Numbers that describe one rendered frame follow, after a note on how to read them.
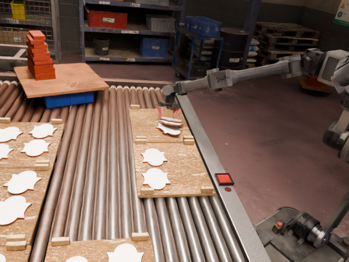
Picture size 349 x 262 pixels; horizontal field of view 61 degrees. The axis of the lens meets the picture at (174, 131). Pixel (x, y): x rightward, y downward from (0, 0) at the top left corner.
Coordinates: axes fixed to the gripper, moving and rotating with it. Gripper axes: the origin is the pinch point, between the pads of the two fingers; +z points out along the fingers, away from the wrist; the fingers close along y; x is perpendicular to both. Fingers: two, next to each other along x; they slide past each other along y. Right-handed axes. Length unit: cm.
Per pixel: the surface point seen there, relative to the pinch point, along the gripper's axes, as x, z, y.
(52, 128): 11, 12, -63
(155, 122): 3.1, 4.6, -6.1
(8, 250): -60, 34, -86
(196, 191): -58, 20, -13
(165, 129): -9.2, 5.1, -4.9
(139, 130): -2.2, 8.1, -18.3
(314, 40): 275, -126, 490
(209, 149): -28.9, 10.9, 13.6
